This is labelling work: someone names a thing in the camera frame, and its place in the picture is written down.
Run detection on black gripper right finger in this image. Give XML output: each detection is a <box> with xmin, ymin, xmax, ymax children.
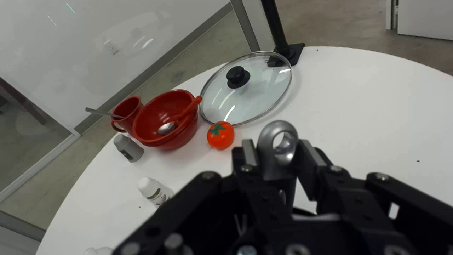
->
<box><xmin>295</xmin><ymin>140</ymin><xmax>352</xmax><ymax>201</ymax></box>

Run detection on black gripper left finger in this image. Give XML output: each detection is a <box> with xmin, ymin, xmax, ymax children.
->
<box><xmin>233</xmin><ymin>139</ymin><xmax>263</xmax><ymax>197</ymax></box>

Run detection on glass pot lid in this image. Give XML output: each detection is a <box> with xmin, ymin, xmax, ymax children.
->
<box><xmin>200</xmin><ymin>51</ymin><xmax>294</xmax><ymax>125</ymax></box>

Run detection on metal spoon in cup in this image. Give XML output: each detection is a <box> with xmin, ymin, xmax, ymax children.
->
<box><xmin>86</xmin><ymin>108</ymin><xmax>125</xmax><ymax>119</ymax></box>

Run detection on orange tomato toy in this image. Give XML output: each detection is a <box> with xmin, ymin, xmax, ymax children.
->
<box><xmin>207</xmin><ymin>122</ymin><xmax>236</xmax><ymax>150</ymax></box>

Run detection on white round table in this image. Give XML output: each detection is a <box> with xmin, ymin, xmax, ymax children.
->
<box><xmin>36</xmin><ymin>47</ymin><xmax>453</xmax><ymax>255</ymax></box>

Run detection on small white bottle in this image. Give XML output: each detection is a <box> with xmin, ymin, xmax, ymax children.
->
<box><xmin>138</xmin><ymin>177</ymin><xmax>175</xmax><ymax>207</ymax></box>

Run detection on red bowl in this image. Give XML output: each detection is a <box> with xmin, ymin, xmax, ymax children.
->
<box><xmin>132</xmin><ymin>89</ymin><xmax>199</xmax><ymax>150</ymax></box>

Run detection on grey salt shaker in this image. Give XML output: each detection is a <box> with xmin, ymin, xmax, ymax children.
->
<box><xmin>114</xmin><ymin>135</ymin><xmax>145</xmax><ymax>163</ymax></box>

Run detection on red cup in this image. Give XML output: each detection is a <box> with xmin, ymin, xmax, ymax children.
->
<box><xmin>111</xmin><ymin>96</ymin><xmax>144</xmax><ymax>133</ymax></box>

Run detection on black camera stand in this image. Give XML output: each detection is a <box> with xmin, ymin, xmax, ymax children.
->
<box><xmin>261</xmin><ymin>0</ymin><xmax>306</xmax><ymax>65</ymax></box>

